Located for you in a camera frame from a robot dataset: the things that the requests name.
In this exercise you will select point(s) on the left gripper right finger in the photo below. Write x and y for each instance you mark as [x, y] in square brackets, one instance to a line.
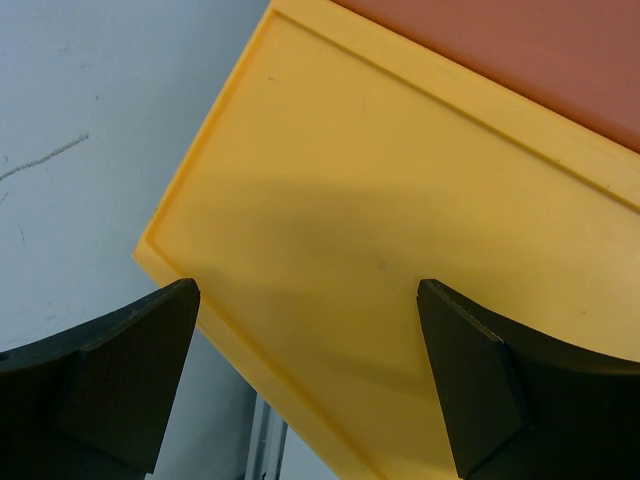
[520, 404]

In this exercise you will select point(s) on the yellow drawer cabinet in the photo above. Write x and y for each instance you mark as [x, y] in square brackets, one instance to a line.
[342, 164]

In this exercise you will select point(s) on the orange drawer cabinet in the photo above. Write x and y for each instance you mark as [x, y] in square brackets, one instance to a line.
[579, 59]

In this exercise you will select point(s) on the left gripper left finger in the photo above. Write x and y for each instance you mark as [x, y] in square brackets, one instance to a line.
[93, 401]

